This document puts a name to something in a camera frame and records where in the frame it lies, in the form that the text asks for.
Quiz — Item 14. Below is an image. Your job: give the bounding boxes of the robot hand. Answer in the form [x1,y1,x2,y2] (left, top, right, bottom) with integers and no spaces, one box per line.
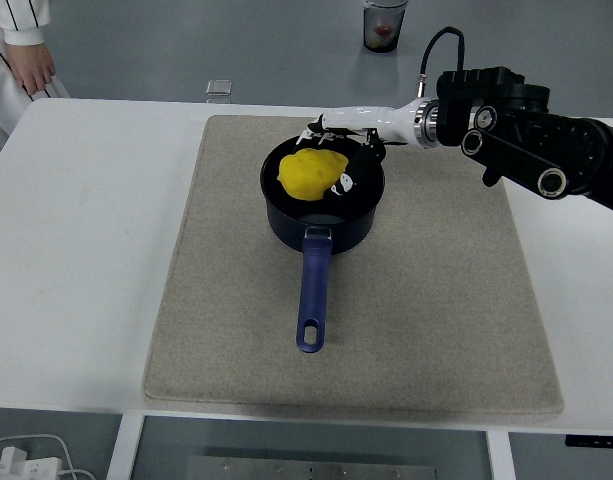
[294,98,419,199]

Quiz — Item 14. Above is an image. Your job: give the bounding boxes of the yellow potato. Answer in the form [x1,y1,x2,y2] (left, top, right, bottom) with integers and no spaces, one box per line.
[276,147,350,202]

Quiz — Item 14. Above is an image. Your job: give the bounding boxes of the black cup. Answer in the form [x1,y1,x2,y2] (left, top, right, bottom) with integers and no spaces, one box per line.
[360,0,410,54]

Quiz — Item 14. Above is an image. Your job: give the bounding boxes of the small clear square box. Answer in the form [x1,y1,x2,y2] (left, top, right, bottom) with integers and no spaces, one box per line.
[204,78,235,97]

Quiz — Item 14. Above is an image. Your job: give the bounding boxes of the beige table mat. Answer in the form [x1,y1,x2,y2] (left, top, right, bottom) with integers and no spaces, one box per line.
[142,114,566,415]

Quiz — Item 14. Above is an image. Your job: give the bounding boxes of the person's hand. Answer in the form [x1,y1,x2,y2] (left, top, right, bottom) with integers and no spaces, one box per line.
[8,39,57,96]

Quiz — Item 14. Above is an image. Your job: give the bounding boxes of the grey metal plate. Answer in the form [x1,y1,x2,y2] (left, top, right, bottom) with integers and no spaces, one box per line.
[187,454,437,480]

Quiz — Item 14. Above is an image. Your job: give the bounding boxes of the white table leg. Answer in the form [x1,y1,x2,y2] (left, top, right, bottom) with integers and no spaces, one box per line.
[485,429,517,480]
[107,413,146,480]

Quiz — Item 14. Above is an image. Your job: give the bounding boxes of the black table control panel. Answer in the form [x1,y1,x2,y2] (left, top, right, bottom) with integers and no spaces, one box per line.
[564,434,613,448]

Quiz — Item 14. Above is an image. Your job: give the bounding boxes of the white power strip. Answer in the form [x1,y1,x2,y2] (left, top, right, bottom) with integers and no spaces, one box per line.
[0,446,63,480]

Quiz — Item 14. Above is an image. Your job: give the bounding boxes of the blue pot with handle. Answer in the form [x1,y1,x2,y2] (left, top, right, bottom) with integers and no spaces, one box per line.
[259,132,387,355]

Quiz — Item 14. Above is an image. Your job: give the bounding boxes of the white cable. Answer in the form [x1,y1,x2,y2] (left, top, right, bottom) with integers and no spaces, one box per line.
[0,433,95,480]

